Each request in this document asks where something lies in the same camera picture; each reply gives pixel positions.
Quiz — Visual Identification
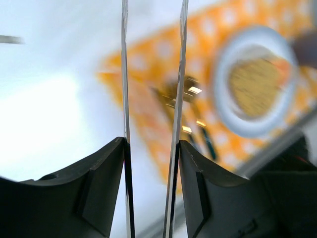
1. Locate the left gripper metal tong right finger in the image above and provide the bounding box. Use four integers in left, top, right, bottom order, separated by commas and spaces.
162, 0, 189, 238

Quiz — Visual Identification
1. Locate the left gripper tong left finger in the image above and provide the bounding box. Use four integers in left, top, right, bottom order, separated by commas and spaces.
121, 0, 135, 238

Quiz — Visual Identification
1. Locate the toasted bread slice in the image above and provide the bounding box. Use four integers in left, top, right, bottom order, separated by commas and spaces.
228, 58, 280, 118

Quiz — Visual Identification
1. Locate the yellow checkered cloth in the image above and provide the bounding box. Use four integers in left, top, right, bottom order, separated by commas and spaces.
95, 0, 317, 194

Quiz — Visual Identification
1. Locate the white ceramic plate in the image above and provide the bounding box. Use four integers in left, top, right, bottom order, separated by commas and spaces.
209, 25, 299, 138

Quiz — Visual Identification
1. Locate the gold spoon black handle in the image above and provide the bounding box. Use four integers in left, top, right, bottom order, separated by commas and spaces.
184, 76, 217, 161

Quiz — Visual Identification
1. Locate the gold fork black handle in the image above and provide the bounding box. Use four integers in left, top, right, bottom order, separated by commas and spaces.
168, 81, 206, 154

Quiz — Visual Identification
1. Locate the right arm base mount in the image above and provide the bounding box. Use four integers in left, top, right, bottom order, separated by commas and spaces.
254, 136, 317, 238

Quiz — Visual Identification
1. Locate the aluminium rail front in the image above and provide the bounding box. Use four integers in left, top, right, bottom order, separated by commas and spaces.
138, 104, 317, 238

